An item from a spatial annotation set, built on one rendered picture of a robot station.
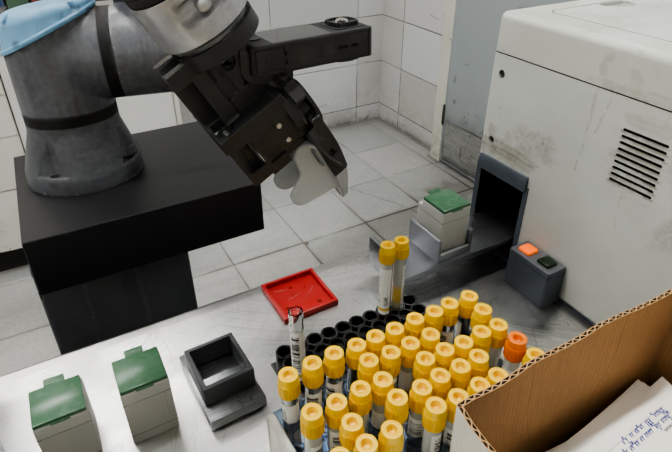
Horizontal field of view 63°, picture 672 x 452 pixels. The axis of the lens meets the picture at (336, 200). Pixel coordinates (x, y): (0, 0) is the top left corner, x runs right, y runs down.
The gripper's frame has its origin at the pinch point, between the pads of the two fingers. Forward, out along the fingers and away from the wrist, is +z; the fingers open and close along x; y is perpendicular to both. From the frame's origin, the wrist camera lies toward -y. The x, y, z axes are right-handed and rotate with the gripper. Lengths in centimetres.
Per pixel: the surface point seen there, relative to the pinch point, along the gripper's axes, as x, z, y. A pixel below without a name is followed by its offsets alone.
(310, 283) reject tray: -5.4, 13.7, 9.3
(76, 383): 2.9, -5.0, 29.0
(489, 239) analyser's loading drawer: 2.5, 20.9, -10.8
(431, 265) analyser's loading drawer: 2.9, 16.2, -2.6
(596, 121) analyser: 10.9, 6.4, -22.0
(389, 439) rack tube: 23.1, -0.6, 11.7
